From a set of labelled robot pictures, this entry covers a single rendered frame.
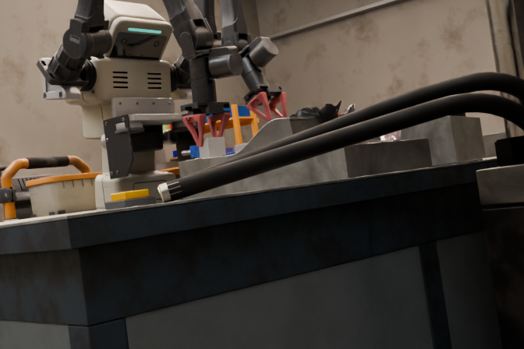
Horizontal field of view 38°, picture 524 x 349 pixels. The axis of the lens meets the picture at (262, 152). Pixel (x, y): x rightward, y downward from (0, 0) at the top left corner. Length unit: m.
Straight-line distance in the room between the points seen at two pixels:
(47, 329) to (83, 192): 1.41
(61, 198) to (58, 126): 9.28
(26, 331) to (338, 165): 0.63
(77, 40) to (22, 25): 9.70
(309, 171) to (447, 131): 0.44
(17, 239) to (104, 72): 1.16
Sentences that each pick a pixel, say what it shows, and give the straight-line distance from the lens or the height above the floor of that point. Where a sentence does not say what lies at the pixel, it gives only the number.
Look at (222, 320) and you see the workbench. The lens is 1.02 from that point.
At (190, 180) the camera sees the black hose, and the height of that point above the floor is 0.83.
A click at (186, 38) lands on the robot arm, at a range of 1.77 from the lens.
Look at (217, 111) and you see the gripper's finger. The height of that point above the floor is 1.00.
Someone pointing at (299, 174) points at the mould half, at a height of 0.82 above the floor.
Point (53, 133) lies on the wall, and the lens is 11.54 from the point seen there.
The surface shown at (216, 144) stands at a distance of 1.76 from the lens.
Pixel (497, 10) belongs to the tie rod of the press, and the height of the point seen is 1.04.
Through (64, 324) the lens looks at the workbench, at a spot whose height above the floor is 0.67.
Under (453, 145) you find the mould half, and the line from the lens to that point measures 1.76.
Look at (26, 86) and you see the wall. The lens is 11.44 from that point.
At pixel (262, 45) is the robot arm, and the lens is 2.11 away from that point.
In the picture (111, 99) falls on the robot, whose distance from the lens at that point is 2.09.
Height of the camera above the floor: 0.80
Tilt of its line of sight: 3 degrees up
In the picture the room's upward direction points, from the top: 8 degrees counter-clockwise
